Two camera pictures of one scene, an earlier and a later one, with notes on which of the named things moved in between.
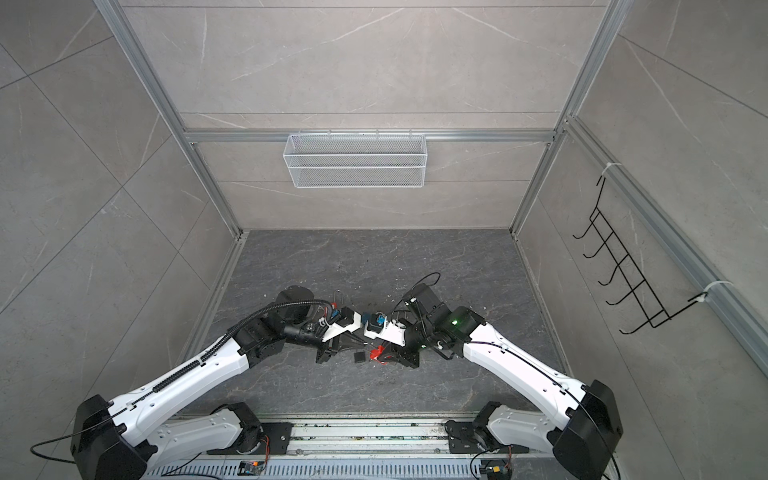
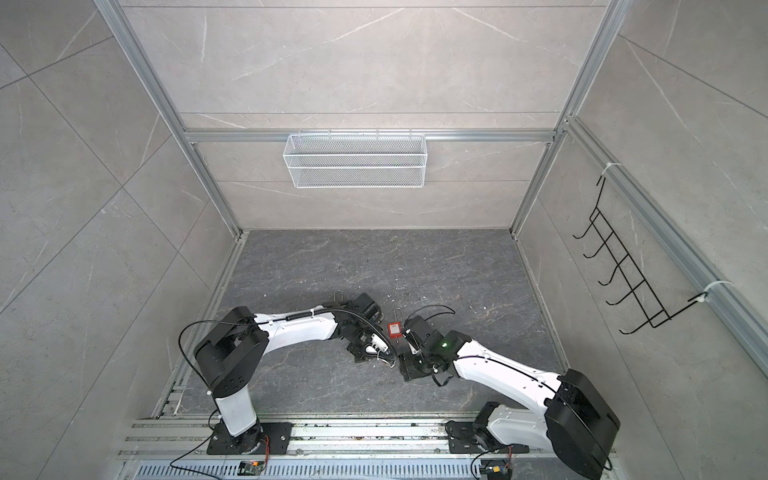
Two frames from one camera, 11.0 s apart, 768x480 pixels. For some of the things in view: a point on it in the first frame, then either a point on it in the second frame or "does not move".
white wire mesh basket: [356, 160] does not move
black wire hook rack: [646, 300] does not move
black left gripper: [333, 346] -> [361, 350]
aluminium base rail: [366, 449] does not move
